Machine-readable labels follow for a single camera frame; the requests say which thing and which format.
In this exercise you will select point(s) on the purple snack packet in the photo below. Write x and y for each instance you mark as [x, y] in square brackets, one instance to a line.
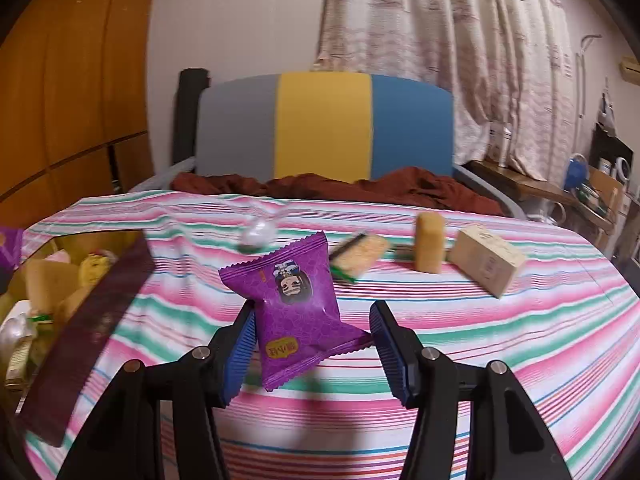
[295, 310]
[10, 247]

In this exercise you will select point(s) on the yellow dotted toy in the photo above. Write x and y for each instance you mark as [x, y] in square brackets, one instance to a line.
[97, 265]

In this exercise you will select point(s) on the brown box of snacks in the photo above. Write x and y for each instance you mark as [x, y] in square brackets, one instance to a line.
[85, 340]

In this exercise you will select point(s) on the striped bedsheet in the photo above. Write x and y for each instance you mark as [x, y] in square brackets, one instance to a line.
[500, 350]

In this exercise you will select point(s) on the wooden desk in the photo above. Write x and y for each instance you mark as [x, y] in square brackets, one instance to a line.
[515, 177]

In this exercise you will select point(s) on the brown blanket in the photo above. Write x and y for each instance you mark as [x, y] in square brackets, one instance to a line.
[350, 187]

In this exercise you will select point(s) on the clear white item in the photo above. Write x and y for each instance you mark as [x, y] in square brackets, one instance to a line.
[15, 332]
[257, 232]

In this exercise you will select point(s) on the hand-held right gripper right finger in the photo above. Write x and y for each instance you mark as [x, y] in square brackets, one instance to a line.
[395, 355]

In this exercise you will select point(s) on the yellow sponge block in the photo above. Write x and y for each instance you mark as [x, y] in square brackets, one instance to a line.
[429, 242]

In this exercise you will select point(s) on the wooden wardrobe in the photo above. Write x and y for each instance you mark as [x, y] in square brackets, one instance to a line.
[75, 85]

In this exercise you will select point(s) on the black box on desk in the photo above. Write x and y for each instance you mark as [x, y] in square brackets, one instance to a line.
[607, 145]

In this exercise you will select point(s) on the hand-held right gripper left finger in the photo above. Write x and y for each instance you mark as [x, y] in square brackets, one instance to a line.
[240, 355]

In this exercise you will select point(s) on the gold tin box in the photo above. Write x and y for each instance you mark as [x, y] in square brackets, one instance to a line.
[50, 246]

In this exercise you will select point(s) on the green-edged cracker packet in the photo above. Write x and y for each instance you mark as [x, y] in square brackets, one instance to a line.
[362, 252]
[20, 362]

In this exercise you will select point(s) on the beige cardboard box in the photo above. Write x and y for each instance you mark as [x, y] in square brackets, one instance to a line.
[487, 262]

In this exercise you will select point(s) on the grey yellow blue headboard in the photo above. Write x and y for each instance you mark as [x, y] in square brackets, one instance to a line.
[325, 125]

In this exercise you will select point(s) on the air conditioner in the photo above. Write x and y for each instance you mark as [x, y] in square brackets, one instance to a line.
[631, 70]

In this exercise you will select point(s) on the white round device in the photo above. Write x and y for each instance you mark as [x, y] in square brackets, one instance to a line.
[622, 167]

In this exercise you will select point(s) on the white patterned curtain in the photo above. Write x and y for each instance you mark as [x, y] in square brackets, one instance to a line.
[425, 35]

